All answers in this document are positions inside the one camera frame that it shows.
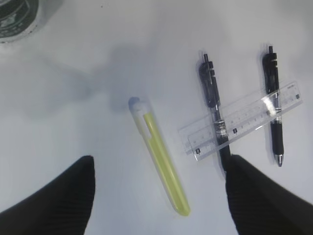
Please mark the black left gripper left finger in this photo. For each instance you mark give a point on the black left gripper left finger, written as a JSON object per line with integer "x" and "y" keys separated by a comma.
{"x": 62, "y": 207}

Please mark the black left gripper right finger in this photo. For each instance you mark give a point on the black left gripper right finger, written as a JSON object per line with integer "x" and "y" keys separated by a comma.
{"x": 260, "y": 206}

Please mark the yellow pen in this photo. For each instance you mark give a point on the yellow pen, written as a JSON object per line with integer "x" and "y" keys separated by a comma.
{"x": 148, "y": 128}

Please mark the clear water bottle green label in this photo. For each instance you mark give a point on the clear water bottle green label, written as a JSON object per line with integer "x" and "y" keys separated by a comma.
{"x": 21, "y": 18}

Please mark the transparent plastic ruler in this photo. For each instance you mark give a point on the transparent plastic ruler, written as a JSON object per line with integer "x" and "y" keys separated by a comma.
{"x": 242, "y": 117}

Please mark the middle black gel pen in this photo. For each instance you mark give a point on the middle black gel pen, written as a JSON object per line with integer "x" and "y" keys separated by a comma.
{"x": 271, "y": 79}

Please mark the black gel pen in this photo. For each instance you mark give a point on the black gel pen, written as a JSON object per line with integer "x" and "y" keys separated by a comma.
{"x": 212, "y": 99}
{"x": 271, "y": 79}

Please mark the left black gel pen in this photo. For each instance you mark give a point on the left black gel pen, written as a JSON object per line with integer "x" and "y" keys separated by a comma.
{"x": 212, "y": 99}

